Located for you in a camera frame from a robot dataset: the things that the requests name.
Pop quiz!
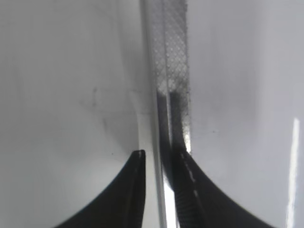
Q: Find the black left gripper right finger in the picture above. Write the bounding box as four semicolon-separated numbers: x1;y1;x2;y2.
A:
171;149;270;228

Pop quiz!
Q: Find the white whiteboard eraser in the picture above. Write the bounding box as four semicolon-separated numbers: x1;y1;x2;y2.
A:
140;0;190;228

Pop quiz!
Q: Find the white framed whiteboard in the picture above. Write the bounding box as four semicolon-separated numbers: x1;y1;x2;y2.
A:
0;0;304;228

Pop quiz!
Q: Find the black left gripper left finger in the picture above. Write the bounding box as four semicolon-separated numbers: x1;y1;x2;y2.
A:
58;150;145;228

